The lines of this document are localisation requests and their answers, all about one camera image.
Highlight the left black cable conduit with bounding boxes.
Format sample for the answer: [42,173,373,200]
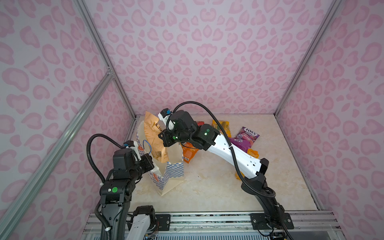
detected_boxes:
[86,133,124,240]

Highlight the right aluminium frame post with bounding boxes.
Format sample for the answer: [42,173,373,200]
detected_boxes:
[274,0,344,119]

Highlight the left aluminium frame post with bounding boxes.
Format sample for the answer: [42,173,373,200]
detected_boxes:
[73,0,137,120]

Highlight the right black cable conduit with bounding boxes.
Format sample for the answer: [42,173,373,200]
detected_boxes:
[165,101,295,240]

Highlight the black cable conduit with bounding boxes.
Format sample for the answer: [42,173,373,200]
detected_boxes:
[86,133,124,240]
[165,101,295,240]

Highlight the blue checkered paper bag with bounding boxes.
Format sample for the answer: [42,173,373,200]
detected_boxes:
[136,122,185,196]

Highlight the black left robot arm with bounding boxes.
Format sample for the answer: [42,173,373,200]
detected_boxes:
[95,148,154,240]

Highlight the orange snack bag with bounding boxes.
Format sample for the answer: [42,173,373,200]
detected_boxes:
[181,143,199,164]

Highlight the yellow candy snack bag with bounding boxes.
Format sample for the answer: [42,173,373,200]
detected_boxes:
[212,120,232,138]

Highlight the purple Fox's candy bag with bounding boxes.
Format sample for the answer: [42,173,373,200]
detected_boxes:
[236,127,260,145]

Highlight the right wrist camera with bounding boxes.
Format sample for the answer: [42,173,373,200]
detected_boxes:
[158,108,174,131]

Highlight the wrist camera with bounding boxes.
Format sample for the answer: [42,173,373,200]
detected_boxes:
[158,108,174,131]
[123,140,140,155]

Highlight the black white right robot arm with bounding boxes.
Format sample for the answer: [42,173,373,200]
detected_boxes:
[158,109,288,232]

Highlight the aluminium frame post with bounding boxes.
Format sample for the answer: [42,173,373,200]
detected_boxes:
[274,0,344,119]
[73,0,137,120]

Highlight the diagonal aluminium frame bar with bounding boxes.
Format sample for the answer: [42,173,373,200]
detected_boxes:
[1,73,114,240]

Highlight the purple snack bag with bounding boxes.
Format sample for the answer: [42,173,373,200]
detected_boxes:
[230,138,252,153]

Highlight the tan kraft snack pouch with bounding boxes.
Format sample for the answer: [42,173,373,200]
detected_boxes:
[144,112,169,163]

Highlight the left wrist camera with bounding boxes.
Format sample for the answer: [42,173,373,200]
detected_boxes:
[123,140,140,155]

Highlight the yellow chips bag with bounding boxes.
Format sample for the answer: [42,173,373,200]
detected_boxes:
[235,148,260,180]

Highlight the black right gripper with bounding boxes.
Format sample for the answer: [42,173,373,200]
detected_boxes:
[155,126,192,147]

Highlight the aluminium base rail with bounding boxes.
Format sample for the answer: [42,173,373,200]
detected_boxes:
[80,211,346,240]

